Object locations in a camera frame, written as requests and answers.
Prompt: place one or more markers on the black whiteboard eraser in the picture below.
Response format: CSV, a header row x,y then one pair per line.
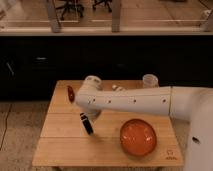
x,y
86,123

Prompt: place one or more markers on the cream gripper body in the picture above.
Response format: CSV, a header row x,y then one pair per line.
x,y
93,114

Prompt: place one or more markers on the wooden table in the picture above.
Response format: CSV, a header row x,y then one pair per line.
x,y
64,141

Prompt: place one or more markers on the orange bowl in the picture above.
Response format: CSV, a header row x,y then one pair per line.
x,y
138,137

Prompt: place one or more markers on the red chili pepper toy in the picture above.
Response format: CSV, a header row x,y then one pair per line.
x,y
71,94

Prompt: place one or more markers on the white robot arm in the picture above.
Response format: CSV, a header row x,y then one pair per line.
x,y
193,104

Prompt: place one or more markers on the white plastic bottle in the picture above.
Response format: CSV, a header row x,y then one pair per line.
x,y
117,88

